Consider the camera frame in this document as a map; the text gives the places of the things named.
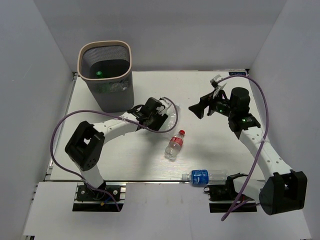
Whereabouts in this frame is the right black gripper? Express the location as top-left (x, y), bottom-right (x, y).
top-left (189, 87), bottom-right (236, 119)

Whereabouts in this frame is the clear bottle with white cap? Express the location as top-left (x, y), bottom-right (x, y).
top-left (159, 104), bottom-right (181, 134)

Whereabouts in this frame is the green bottle bin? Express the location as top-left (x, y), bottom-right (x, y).
top-left (96, 71), bottom-right (103, 77)

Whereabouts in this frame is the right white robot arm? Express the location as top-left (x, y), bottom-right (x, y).
top-left (188, 87), bottom-right (308, 215)

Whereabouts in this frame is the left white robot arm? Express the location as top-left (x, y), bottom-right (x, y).
top-left (65, 97), bottom-right (172, 200)

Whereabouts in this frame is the grey bin with beige rim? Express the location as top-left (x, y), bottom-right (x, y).
top-left (77, 40), bottom-right (135, 113)

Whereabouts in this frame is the clear bottle red label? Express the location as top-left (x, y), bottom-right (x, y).
top-left (164, 129), bottom-right (186, 160)

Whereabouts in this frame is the blue table corner label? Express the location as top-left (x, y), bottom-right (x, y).
top-left (228, 71), bottom-right (247, 76)

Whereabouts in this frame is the clear bottle blue label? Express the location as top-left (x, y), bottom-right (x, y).
top-left (181, 169), bottom-right (229, 186)

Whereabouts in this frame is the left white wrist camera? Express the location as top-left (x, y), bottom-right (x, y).
top-left (157, 97), bottom-right (175, 115)

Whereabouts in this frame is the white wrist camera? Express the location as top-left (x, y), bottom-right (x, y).
top-left (157, 97), bottom-right (175, 115)
top-left (210, 74), bottom-right (226, 99)

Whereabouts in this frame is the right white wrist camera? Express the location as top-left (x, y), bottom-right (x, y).
top-left (210, 74), bottom-right (226, 99)

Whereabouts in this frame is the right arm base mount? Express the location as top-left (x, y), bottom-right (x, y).
top-left (203, 183), bottom-right (258, 213)

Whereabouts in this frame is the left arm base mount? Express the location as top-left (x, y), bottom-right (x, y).
top-left (72, 183), bottom-right (126, 213)

